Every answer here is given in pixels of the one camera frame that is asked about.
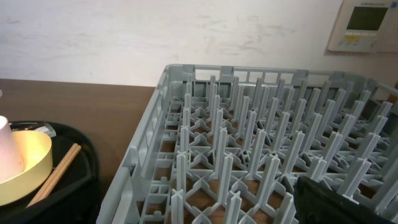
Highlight round black serving tray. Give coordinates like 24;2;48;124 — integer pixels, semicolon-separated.
1;121;101;224

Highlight white wall control panel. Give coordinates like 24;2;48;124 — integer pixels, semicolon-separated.
327;0;397;53

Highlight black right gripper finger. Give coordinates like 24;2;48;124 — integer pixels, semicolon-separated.
294;176;392;224

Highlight yellow plastic bowl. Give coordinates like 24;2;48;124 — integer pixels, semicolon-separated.
1;130;53;205

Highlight grey plastic dishwasher rack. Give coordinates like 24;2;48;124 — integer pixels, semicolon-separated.
96;64;397;223

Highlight pink plastic cup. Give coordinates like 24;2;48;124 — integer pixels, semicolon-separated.
0;116;24;182

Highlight gold foil wrapper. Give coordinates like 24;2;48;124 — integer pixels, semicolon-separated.
9;122;57;138

